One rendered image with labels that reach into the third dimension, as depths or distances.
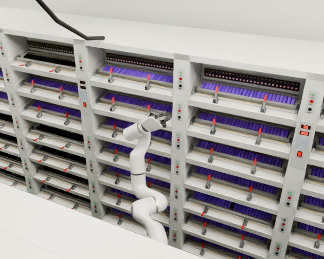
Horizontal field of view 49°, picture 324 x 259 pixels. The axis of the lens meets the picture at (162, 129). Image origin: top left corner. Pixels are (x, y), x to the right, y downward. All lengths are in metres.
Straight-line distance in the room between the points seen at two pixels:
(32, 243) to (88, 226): 0.13
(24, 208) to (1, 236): 0.10
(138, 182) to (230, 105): 0.72
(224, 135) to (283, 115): 0.36
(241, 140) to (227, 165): 0.21
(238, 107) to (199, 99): 0.23
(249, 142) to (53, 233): 1.38
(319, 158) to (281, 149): 0.19
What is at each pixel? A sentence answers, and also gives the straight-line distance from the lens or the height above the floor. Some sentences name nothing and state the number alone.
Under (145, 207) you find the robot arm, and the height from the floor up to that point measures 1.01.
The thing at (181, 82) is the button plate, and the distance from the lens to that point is 2.03.
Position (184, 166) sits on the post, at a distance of 2.28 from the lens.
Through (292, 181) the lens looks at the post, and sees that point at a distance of 2.12.
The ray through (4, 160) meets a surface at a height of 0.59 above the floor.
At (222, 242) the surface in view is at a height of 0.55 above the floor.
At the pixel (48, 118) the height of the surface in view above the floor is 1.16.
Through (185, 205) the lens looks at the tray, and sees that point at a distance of 2.48.
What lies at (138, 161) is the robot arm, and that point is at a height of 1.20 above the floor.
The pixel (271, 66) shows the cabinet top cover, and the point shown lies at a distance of 1.86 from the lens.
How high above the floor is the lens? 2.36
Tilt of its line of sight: 28 degrees down
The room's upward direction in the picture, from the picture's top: 1 degrees clockwise
